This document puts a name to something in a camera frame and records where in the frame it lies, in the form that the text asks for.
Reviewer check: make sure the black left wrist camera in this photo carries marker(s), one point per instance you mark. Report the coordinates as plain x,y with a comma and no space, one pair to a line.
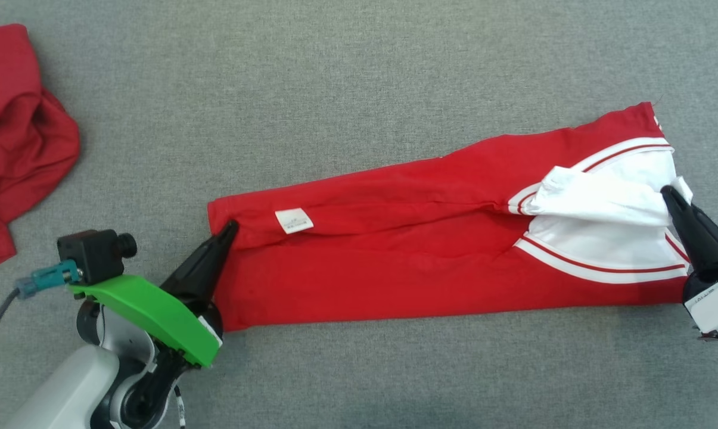
93,253

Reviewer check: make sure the grey fabric sofa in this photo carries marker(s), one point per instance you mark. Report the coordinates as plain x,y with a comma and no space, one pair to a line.
335,71

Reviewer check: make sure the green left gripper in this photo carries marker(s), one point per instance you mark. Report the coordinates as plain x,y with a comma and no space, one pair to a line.
156,310

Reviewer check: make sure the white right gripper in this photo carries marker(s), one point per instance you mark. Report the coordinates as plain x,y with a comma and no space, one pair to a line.
716,301

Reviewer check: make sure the red shorts white side stripe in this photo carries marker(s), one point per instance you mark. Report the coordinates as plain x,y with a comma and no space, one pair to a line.
19,149

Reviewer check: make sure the red shirt white striped sleeves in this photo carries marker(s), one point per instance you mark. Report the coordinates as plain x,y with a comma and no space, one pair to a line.
394,268

